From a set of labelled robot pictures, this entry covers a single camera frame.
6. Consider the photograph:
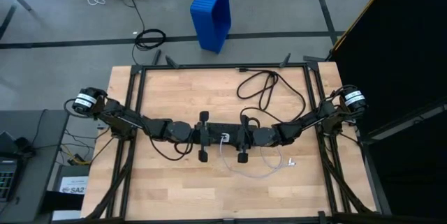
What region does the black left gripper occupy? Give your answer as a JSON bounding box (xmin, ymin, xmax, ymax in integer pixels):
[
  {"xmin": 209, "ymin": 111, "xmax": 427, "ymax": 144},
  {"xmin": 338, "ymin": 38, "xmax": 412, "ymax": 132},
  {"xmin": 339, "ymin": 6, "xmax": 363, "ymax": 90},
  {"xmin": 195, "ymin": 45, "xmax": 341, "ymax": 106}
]
[{"xmin": 194, "ymin": 110, "xmax": 223, "ymax": 163}]

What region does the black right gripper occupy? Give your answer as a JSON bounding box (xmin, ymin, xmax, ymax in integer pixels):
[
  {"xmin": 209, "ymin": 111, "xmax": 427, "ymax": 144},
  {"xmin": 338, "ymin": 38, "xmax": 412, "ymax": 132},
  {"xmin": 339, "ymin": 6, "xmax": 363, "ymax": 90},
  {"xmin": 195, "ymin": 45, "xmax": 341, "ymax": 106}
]
[{"xmin": 229, "ymin": 114, "xmax": 261, "ymax": 164}]

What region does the black power strip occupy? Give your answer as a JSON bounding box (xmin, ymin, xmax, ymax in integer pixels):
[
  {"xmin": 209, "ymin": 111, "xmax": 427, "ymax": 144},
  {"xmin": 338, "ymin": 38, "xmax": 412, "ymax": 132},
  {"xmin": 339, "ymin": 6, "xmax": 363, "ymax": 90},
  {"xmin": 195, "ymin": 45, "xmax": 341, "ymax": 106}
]
[{"xmin": 208, "ymin": 121, "xmax": 242, "ymax": 146}]

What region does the white USB cable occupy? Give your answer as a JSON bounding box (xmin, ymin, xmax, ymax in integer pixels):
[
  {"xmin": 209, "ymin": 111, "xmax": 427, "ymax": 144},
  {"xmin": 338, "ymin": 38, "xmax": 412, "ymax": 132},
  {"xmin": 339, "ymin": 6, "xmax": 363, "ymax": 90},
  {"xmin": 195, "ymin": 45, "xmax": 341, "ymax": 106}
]
[{"xmin": 219, "ymin": 133, "xmax": 298, "ymax": 179}]

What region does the blue plastic bin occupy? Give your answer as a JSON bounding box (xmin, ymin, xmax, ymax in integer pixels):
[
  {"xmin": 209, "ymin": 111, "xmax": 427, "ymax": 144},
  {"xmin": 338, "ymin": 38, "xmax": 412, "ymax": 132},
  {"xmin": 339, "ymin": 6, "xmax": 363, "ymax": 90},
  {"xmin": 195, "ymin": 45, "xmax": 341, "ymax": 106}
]
[{"xmin": 189, "ymin": 0, "xmax": 233, "ymax": 54}]

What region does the grey floor cabinet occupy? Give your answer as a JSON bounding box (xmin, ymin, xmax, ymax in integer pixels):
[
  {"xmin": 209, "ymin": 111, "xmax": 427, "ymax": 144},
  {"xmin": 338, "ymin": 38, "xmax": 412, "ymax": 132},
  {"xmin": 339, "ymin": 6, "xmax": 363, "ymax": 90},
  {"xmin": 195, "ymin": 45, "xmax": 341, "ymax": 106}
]
[{"xmin": 52, "ymin": 164, "xmax": 90, "ymax": 222}]

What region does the white printed sign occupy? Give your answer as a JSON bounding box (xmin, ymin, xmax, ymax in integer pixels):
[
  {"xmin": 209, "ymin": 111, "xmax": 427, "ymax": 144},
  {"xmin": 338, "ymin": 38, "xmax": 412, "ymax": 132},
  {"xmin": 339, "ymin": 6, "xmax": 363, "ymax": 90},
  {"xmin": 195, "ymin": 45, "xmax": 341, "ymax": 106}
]
[{"xmin": 58, "ymin": 176, "xmax": 89, "ymax": 195}]

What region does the grey desk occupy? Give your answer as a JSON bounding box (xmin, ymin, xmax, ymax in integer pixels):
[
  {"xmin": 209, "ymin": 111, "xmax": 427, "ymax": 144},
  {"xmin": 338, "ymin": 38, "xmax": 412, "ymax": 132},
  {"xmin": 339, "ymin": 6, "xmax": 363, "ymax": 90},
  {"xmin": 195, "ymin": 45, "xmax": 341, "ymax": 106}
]
[{"xmin": 0, "ymin": 109, "xmax": 71, "ymax": 224}]

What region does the black partition with yellow edge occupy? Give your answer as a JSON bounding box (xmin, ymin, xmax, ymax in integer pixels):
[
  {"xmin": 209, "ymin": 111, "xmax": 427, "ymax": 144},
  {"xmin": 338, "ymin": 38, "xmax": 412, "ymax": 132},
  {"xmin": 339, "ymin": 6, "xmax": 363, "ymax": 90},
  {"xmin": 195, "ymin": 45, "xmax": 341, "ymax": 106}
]
[{"xmin": 328, "ymin": 0, "xmax": 447, "ymax": 218}]

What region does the black object on desk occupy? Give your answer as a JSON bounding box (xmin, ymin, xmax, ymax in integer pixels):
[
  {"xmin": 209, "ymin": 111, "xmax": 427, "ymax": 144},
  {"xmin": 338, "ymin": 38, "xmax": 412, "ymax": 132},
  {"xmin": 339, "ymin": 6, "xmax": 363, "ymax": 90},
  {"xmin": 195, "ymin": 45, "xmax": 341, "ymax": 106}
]
[{"xmin": 0, "ymin": 131, "xmax": 36, "ymax": 158}]

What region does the black keypad with lit keys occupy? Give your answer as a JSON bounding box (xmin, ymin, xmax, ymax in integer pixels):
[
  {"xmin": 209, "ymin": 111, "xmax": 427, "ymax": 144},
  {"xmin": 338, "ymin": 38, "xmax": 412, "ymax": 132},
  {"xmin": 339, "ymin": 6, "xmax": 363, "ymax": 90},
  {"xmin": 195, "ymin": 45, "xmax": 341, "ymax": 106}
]
[{"xmin": 0, "ymin": 157, "xmax": 18, "ymax": 203}]

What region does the black power strip cable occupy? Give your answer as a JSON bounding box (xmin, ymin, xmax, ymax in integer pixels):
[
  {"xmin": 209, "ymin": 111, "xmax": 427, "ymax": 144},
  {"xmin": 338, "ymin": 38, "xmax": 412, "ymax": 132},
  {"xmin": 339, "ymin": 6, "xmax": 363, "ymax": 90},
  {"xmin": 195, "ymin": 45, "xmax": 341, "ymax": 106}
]
[{"xmin": 235, "ymin": 66, "xmax": 307, "ymax": 122}]

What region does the black aluminium table frame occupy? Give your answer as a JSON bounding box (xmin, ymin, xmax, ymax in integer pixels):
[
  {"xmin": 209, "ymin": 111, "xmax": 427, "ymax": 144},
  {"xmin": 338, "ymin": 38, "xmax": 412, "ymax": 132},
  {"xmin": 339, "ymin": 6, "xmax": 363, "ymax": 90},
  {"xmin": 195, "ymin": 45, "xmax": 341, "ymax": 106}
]
[{"xmin": 82, "ymin": 52, "xmax": 394, "ymax": 224}]

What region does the coiled black floor cable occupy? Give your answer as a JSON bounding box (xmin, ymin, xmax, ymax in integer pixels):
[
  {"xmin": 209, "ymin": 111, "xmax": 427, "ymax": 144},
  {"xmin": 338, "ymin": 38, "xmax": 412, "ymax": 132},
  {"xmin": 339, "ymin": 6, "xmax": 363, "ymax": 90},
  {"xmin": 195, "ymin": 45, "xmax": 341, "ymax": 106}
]
[{"xmin": 131, "ymin": 0, "xmax": 167, "ymax": 66}]

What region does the yellow cable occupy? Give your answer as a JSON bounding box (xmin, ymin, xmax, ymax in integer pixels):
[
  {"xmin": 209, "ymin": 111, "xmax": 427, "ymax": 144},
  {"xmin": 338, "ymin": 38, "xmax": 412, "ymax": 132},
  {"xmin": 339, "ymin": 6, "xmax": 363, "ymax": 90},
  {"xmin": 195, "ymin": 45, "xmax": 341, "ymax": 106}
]
[{"xmin": 61, "ymin": 143, "xmax": 92, "ymax": 166}]

